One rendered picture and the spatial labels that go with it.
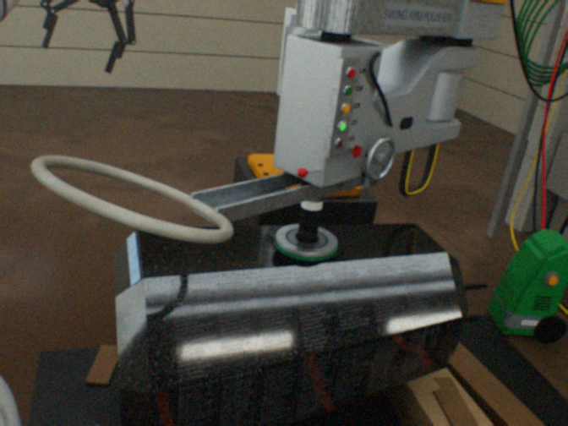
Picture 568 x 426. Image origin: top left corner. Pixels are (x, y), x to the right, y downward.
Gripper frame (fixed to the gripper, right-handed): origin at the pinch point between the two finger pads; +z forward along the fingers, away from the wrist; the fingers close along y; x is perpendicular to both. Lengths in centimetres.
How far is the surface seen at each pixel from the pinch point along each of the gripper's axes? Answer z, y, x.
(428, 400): 76, 165, -6
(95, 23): -48, 139, 624
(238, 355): 66, 71, 2
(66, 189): 25.3, 3.1, -13.3
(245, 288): 49, 72, 13
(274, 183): 15, 71, 18
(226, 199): 23, 54, 14
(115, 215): 26.0, 11.4, -21.1
